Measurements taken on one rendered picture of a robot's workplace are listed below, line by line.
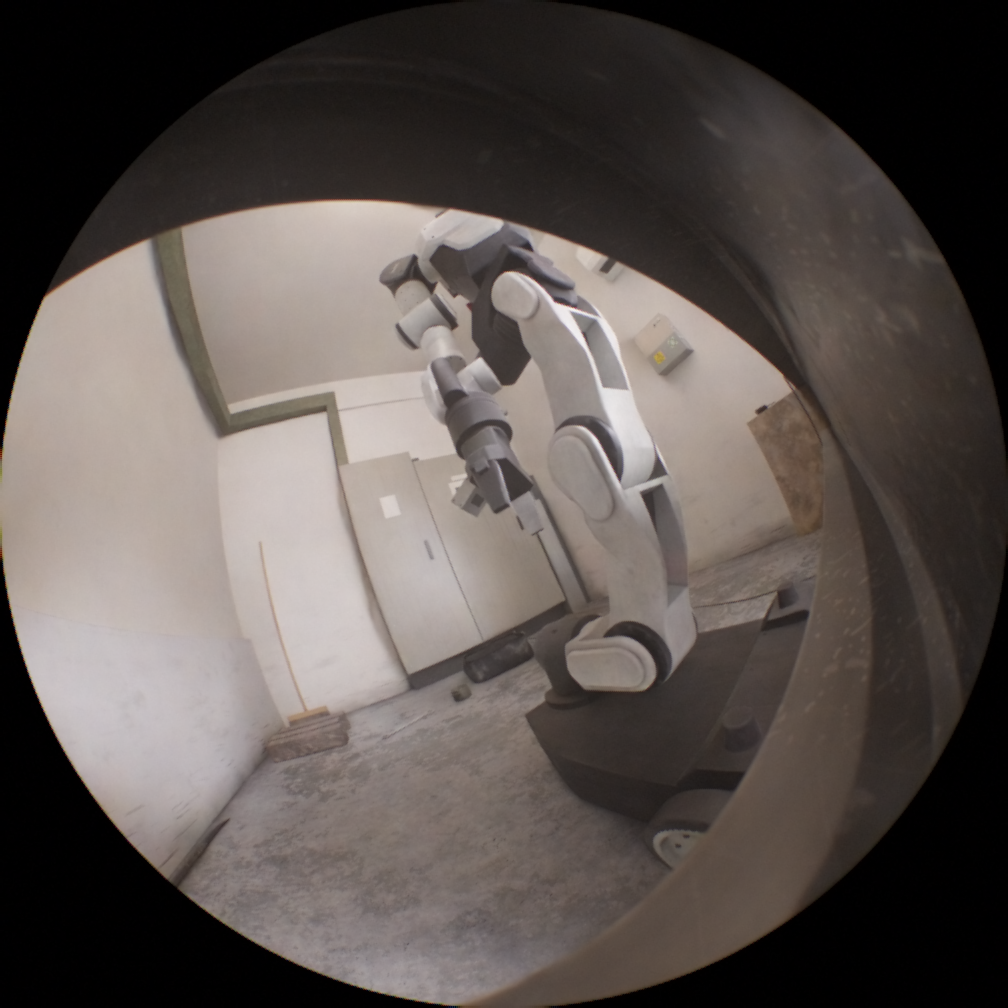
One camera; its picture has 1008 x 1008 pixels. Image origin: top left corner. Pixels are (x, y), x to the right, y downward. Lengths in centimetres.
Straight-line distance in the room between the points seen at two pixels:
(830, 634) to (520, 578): 247
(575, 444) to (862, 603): 40
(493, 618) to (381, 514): 113
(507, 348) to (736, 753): 75
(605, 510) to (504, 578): 208
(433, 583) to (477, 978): 219
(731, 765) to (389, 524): 230
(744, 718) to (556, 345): 57
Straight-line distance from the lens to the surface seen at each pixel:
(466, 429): 43
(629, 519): 45
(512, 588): 251
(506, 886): 66
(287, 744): 187
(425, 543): 236
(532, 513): 44
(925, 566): 17
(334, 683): 252
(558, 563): 277
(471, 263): 75
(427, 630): 227
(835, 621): 16
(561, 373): 54
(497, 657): 190
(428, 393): 55
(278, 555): 264
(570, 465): 47
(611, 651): 55
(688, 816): 38
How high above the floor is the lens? 50
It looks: 13 degrees up
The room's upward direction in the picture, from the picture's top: 24 degrees counter-clockwise
